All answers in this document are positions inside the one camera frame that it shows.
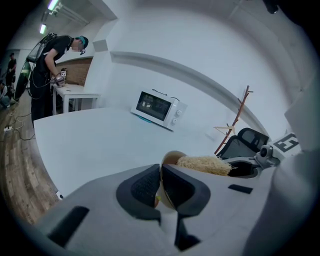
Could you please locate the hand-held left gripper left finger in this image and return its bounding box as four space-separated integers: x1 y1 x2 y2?
33 163 181 256

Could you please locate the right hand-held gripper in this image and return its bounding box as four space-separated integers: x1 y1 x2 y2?
224 133 301 178

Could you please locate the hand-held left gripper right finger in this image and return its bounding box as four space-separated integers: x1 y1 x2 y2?
162 164 276 256

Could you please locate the beige fibrous loofah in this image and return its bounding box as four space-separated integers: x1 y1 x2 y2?
176 154 233 177

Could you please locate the black mesh office chair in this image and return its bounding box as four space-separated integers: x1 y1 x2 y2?
220 127 270 161

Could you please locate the brown wooden coat rack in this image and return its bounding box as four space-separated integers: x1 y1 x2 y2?
214 85 254 156

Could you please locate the white microwave oven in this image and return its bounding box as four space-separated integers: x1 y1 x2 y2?
130 88 189 132

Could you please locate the teal flat plate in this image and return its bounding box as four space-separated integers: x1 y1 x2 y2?
135 114 153 124

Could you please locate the small white table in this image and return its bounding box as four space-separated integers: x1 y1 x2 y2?
51 83 101 115

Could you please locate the black green bag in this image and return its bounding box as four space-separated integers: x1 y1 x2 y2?
14 60 32 101

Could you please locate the black microwave power cable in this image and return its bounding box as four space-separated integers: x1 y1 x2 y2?
151 88 181 101

